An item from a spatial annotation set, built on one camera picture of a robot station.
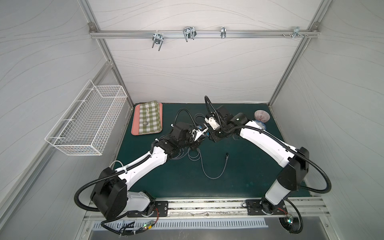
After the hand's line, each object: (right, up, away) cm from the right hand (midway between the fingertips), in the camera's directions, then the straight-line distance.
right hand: (210, 135), depth 80 cm
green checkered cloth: (-43, +10, +32) cm, 54 cm away
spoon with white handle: (-45, +6, +29) cm, 54 cm away
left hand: (-4, 0, -1) cm, 4 cm away
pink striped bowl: (+42, +11, +31) cm, 53 cm away
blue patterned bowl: (+38, +5, +25) cm, 46 cm away
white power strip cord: (-57, -17, +10) cm, 60 cm away
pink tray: (-52, +2, +25) cm, 58 cm away
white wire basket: (-60, +5, -13) cm, 62 cm away
